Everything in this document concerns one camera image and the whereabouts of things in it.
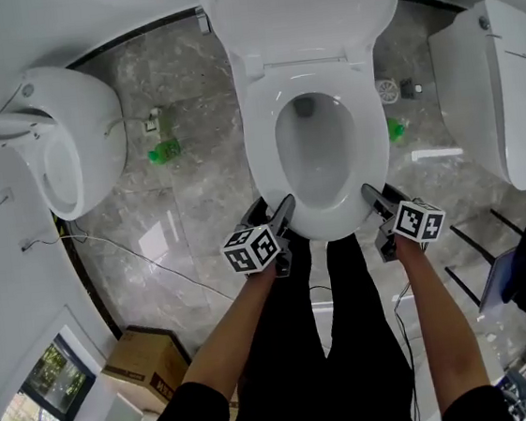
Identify blue chair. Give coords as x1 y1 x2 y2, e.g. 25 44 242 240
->
437 205 526 318

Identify person's left forearm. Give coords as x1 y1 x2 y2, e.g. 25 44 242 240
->
169 263 294 408

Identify dark-framed window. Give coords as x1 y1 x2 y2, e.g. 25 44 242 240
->
0 330 102 421

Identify small grey plug box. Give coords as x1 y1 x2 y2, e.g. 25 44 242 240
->
398 75 425 101

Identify small white plug box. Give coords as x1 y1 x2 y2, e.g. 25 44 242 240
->
142 105 167 136

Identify white closed-lid toilet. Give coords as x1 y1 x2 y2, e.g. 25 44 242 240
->
423 0 526 200

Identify person's black trousers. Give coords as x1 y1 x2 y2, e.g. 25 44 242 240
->
209 217 420 421

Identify black socket cable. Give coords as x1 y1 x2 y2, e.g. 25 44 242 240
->
27 231 89 250

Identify white toilet bowl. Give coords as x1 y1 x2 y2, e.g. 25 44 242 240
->
225 35 401 250

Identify white toilet lid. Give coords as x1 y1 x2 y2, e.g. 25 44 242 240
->
199 0 407 78

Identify grey water valve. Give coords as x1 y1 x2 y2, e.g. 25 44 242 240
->
195 6 213 37

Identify cardboard box by window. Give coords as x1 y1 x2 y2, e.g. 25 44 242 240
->
97 320 197 420

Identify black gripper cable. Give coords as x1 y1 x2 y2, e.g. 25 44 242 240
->
390 279 428 421

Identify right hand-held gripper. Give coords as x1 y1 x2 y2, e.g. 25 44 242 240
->
361 174 452 265

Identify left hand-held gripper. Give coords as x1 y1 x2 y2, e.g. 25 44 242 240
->
216 194 306 284

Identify white floor cable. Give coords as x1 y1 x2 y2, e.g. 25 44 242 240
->
64 215 237 321

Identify white egg-shaped toilet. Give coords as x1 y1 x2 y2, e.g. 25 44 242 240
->
0 58 136 229

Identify person's right forearm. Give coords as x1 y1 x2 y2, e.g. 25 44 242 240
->
396 227 497 417

